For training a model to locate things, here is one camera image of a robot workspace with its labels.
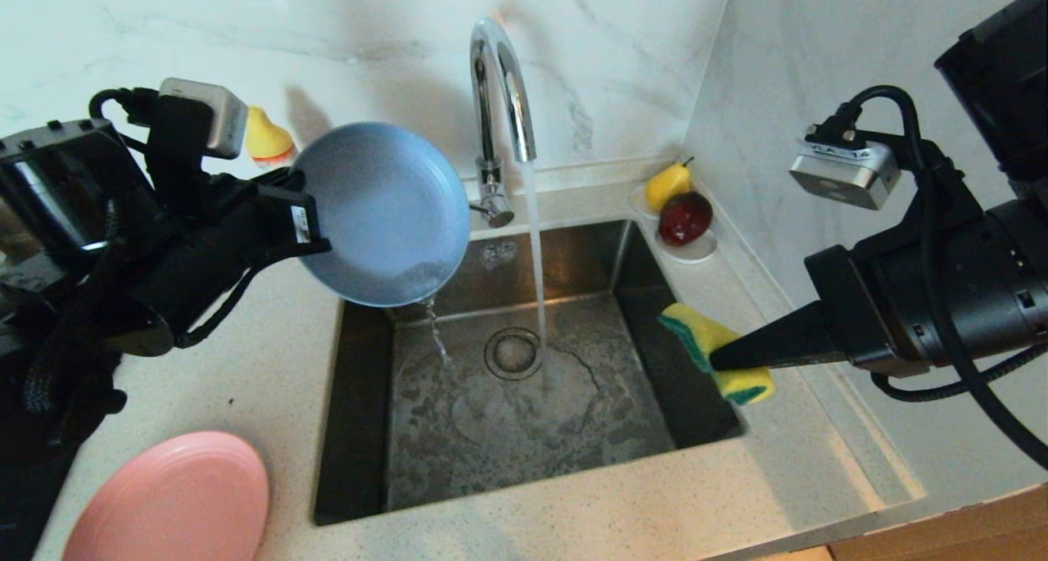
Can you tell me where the blue-grey plate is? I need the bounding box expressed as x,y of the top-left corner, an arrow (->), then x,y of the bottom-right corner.
291,121 -> 472,309

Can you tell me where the yellow-capped detergent bottle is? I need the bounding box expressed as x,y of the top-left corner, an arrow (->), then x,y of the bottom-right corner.
246,106 -> 297,167

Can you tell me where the yellow green sponge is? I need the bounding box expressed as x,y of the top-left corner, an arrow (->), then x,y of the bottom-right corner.
657,302 -> 775,405

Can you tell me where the chrome gooseneck faucet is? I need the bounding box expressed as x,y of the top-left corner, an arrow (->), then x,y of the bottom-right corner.
468,18 -> 538,228

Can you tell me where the pink plate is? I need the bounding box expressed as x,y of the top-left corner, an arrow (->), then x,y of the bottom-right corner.
63,431 -> 270,561

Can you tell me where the stainless steel sink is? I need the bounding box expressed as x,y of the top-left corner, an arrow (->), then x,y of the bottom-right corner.
313,219 -> 748,527

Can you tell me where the small white dish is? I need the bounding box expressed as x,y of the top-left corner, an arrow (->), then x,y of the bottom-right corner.
629,183 -> 719,265

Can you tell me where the thin water trickle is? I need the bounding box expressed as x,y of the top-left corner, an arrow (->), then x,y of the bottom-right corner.
422,295 -> 453,365

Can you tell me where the dark red apple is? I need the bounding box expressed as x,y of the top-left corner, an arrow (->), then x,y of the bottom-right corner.
657,192 -> 713,247

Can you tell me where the yellow pear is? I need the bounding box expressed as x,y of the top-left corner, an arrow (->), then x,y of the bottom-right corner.
644,157 -> 695,213

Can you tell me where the running water stream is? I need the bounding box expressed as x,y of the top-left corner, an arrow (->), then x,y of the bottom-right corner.
522,161 -> 553,391

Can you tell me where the round metal drain strainer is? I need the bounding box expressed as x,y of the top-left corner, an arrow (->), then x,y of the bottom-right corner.
484,328 -> 544,381

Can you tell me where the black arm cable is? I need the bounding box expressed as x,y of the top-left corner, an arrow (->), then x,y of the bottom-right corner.
88,86 -> 165,148
835,84 -> 1048,470

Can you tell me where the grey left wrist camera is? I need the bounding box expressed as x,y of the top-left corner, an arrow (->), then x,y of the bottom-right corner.
160,78 -> 248,161

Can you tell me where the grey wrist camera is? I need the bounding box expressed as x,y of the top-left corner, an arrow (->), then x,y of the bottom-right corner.
789,123 -> 901,211
160,78 -> 248,161

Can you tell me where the thin black cable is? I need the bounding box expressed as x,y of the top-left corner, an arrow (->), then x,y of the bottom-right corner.
870,344 -> 1048,403

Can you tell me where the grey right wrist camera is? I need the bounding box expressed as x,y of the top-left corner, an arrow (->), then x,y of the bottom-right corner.
789,123 -> 901,211

